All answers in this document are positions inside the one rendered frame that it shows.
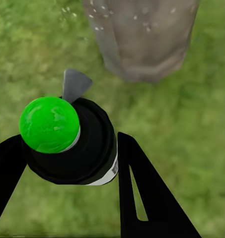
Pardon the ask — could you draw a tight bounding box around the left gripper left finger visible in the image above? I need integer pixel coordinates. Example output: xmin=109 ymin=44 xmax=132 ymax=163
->
xmin=0 ymin=134 xmax=27 ymax=216

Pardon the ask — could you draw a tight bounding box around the pesticide atomizer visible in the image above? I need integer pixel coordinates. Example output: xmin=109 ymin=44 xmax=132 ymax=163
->
xmin=19 ymin=68 xmax=118 ymax=185

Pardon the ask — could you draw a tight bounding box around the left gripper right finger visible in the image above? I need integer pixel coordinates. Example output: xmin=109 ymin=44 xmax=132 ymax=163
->
xmin=117 ymin=132 xmax=202 ymax=238

